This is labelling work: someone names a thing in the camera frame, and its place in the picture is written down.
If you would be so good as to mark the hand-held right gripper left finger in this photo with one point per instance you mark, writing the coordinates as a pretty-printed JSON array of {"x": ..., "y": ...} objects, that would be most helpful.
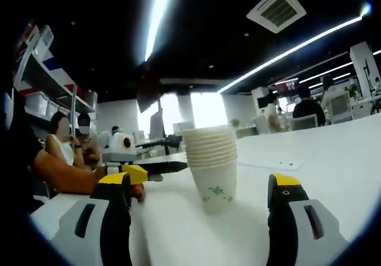
[{"x": 116, "y": 218}]

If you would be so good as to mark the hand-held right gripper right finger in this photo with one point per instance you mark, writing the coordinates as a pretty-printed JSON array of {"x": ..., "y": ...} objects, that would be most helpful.
[{"x": 282, "y": 218}]

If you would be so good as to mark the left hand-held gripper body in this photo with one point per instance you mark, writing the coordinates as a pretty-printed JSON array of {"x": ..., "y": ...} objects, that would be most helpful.
[{"x": 117, "y": 150}]

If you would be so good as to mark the nested paper cup stack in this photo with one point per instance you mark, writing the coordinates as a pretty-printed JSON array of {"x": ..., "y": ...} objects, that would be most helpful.
[{"x": 214, "y": 170}]

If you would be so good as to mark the person's left hand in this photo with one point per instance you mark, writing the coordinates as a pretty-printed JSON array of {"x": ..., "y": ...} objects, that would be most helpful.
[{"x": 138, "y": 193}]

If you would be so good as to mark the monitor with purple screen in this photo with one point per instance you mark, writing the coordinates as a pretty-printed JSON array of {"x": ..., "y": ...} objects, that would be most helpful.
[{"x": 157, "y": 126}]

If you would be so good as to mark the large dark display screen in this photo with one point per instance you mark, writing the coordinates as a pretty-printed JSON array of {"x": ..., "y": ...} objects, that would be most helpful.
[{"x": 149, "y": 98}]

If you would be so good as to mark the potted green plant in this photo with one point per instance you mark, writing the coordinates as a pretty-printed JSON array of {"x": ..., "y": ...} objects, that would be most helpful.
[{"x": 235, "y": 122}]

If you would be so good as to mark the white table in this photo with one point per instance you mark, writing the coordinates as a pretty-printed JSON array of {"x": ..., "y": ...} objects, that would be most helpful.
[{"x": 327, "y": 147}]

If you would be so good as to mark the white low cabinet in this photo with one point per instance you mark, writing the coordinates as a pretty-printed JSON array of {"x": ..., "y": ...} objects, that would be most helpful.
[{"x": 245, "y": 132}]

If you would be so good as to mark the storage shelf with white bins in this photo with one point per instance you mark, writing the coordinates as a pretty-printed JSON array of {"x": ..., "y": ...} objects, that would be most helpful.
[{"x": 50, "y": 87}]

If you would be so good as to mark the white office chair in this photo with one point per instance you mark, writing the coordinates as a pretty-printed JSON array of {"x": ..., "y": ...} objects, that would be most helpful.
[
  {"x": 262, "y": 126},
  {"x": 340, "y": 106},
  {"x": 303, "y": 122}
]

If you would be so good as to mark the black monitor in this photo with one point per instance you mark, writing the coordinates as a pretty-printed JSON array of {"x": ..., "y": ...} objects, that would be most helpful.
[{"x": 262, "y": 102}]

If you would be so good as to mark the ceiling light strip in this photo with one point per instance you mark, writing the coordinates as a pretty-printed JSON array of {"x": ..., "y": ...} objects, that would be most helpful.
[
  {"x": 297, "y": 48},
  {"x": 327, "y": 72},
  {"x": 157, "y": 19}
]

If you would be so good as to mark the black tripod stand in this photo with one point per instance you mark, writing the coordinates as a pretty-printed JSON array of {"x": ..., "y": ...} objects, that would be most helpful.
[{"x": 367, "y": 69}]

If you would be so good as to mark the ceiling air conditioner unit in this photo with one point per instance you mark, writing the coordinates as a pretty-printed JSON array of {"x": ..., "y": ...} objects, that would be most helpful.
[{"x": 276, "y": 10}]

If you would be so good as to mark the wall screen with red picture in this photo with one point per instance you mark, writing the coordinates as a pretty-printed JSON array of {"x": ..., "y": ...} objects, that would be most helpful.
[{"x": 287, "y": 85}]

